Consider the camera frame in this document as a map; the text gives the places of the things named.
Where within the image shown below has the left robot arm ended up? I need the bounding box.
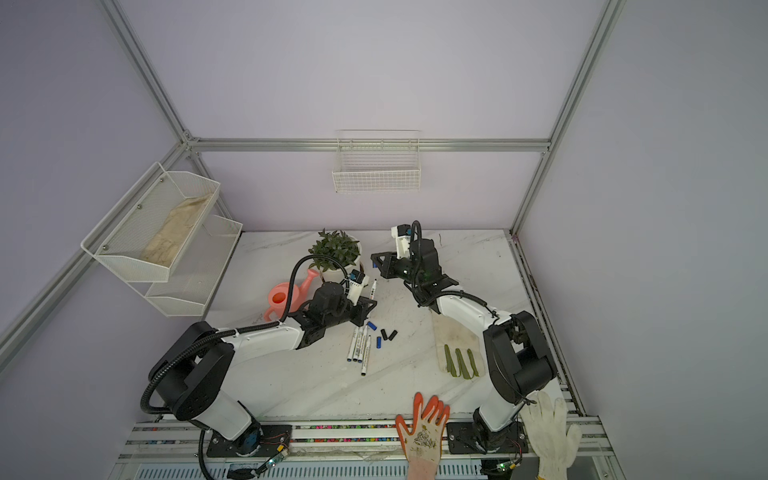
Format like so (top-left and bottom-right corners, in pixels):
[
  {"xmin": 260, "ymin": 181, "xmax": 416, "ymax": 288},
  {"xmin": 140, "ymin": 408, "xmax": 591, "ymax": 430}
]
[{"xmin": 140, "ymin": 283, "xmax": 377, "ymax": 443}]

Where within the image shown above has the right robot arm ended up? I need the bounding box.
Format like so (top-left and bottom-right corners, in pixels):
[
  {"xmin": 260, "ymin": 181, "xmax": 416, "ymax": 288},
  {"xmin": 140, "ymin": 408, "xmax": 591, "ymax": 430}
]
[{"xmin": 371, "ymin": 238, "xmax": 557, "ymax": 451}]

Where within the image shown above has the potted green plant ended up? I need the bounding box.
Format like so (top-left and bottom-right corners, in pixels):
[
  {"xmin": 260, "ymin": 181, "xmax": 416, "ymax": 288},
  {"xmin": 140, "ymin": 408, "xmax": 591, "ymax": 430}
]
[{"xmin": 308, "ymin": 230, "xmax": 361, "ymax": 283}]

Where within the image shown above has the pink watering can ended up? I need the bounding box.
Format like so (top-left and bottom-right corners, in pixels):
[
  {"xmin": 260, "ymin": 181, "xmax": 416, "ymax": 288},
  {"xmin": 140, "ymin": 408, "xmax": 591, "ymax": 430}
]
[{"xmin": 263, "ymin": 269, "xmax": 320, "ymax": 322}]

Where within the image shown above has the beige green-fingered glove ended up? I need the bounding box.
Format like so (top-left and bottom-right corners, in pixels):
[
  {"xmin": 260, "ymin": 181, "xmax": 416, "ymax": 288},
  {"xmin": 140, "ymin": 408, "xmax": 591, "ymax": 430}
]
[{"xmin": 431, "ymin": 313, "xmax": 486, "ymax": 381}]

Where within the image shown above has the lower white mesh shelf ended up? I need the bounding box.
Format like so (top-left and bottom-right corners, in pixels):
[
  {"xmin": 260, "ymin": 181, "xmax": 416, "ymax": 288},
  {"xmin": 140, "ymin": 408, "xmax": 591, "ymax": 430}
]
[{"xmin": 144, "ymin": 214, "xmax": 242, "ymax": 317}]

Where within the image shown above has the white mesh shelf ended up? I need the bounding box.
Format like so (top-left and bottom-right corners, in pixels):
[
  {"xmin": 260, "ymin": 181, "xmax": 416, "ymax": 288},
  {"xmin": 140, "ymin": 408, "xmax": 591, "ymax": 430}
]
[
  {"xmin": 81, "ymin": 163, "xmax": 220, "ymax": 283},
  {"xmin": 144, "ymin": 214, "xmax": 242, "ymax": 317}
]

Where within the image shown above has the orange palm work glove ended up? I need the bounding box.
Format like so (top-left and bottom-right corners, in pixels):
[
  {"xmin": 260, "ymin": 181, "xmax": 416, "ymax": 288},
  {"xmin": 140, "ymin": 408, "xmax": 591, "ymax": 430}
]
[{"xmin": 395, "ymin": 392, "xmax": 450, "ymax": 480}]

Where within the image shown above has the upper white mesh shelf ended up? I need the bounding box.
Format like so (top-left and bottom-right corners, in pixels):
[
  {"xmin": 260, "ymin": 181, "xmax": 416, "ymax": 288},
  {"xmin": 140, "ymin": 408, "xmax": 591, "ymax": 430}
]
[{"xmin": 81, "ymin": 163, "xmax": 220, "ymax": 283}]

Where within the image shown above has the white cotton glove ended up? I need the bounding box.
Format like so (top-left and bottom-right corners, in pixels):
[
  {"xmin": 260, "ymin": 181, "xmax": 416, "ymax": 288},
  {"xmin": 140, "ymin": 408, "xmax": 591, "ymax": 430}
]
[{"xmin": 520, "ymin": 391, "xmax": 582, "ymax": 480}]

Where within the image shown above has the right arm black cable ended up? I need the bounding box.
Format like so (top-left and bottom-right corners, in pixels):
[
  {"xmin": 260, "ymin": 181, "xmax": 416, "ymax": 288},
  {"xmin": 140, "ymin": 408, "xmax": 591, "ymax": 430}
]
[{"xmin": 410, "ymin": 220, "xmax": 541, "ymax": 409}]

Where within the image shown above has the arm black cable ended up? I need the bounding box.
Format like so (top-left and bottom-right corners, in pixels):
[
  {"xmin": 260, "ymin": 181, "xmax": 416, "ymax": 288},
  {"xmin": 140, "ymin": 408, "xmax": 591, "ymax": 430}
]
[
  {"xmin": 139, "ymin": 254, "xmax": 349, "ymax": 480},
  {"xmin": 410, "ymin": 220, "xmax": 541, "ymax": 409}
]

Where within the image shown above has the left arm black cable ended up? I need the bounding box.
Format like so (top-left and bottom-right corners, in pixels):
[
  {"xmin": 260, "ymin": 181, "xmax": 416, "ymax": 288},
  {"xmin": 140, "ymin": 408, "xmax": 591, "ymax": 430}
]
[{"xmin": 139, "ymin": 254, "xmax": 349, "ymax": 480}]

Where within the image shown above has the white wire wall basket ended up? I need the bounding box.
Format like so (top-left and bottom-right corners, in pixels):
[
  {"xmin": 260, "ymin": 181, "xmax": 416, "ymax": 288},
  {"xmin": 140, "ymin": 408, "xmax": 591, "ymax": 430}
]
[{"xmin": 332, "ymin": 129, "xmax": 422, "ymax": 194}]

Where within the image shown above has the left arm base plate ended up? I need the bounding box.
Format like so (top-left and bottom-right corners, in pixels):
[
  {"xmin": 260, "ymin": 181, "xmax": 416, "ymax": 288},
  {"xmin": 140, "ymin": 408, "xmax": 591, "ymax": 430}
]
[{"xmin": 206, "ymin": 424, "xmax": 293, "ymax": 458}]

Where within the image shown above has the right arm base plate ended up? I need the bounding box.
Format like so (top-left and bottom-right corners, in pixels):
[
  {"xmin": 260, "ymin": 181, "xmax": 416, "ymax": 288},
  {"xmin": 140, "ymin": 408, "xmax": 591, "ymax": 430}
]
[{"xmin": 447, "ymin": 421, "xmax": 529, "ymax": 455}]

